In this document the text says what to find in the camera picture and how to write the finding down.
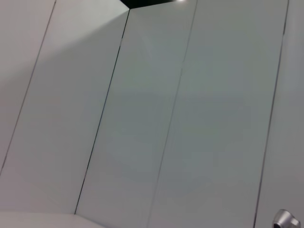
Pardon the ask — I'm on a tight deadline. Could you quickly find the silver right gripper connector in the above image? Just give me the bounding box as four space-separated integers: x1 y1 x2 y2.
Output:
271 209 302 228

